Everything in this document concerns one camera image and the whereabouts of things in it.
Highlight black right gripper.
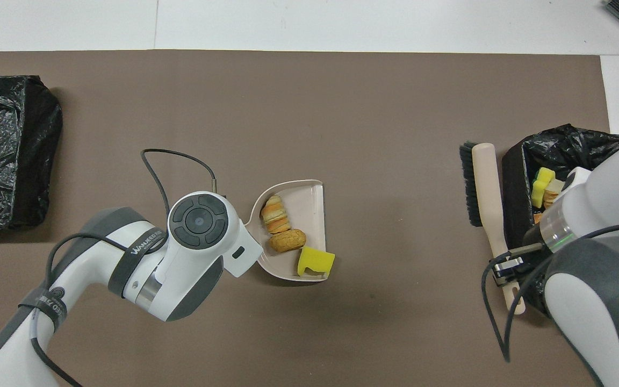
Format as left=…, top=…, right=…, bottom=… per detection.
left=491, top=245, right=536, bottom=280

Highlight beige foam chunk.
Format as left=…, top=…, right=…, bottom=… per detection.
left=543, top=180, right=567, bottom=210
left=261, top=195, right=292, bottom=234

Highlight beige hand brush black bristles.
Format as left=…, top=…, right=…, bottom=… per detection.
left=459, top=141, right=526, bottom=315

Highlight green and yellow sponge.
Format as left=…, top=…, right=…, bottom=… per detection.
left=531, top=167, right=556, bottom=208

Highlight notched yellow sponge piece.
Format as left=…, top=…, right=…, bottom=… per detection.
left=297, top=246, right=336, bottom=278

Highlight beige plastic dustpan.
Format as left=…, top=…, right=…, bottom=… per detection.
left=245, top=180, right=336, bottom=282

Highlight orange-brown bread roll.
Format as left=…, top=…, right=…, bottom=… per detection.
left=270, top=229, right=307, bottom=253

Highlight open bin black bag liner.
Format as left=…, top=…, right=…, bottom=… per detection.
left=501, top=124, right=619, bottom=318

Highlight brown paper table mat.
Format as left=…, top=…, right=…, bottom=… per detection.
left=0, top=50, right=619, bottom=387

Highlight box covered by black bag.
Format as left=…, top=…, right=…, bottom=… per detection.
left=0, top=75, right=63, bottom=232

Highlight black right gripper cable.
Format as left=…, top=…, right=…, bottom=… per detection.
left=481, top=223, right=619, bottom=363

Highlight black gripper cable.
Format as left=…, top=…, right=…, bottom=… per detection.
left=30, top=149, right=227, bottom=387
left=481, top=223, right=619, bottom=363

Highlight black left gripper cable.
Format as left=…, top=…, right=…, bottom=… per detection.
left=30, top=149, right=227, bottom=387

